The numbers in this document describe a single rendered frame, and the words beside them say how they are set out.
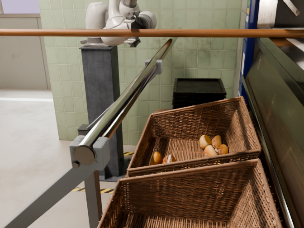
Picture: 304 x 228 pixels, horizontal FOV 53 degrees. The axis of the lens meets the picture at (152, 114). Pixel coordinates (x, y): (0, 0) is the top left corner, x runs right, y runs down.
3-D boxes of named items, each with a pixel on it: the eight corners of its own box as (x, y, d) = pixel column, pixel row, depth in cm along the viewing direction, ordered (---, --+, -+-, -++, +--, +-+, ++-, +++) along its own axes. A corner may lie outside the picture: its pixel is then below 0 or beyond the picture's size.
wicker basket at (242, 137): (239, 143, 162) (244, 94, 152) (255, 216, 111) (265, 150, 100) (149, 138, 169) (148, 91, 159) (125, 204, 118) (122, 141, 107)
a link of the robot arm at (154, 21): (157, 30, 144) (132, 40, 148) (162, 26, 158) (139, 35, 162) (149, 8, 141) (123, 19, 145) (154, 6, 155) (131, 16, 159)
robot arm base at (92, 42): (85, 42, 217) (84, 34, 214) (115, 42, 214) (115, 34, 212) (76, 47, 200) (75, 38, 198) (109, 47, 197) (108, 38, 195)
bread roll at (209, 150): (216, 150, 139) (205, 156, 139) (221, 161, 142) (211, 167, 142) (208, 141, 148) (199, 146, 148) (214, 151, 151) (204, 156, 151)
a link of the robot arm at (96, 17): (83, 35, 208) (80, 2, 199) (108, 33, 216) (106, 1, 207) (91, 39, 195) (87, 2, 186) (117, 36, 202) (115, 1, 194)
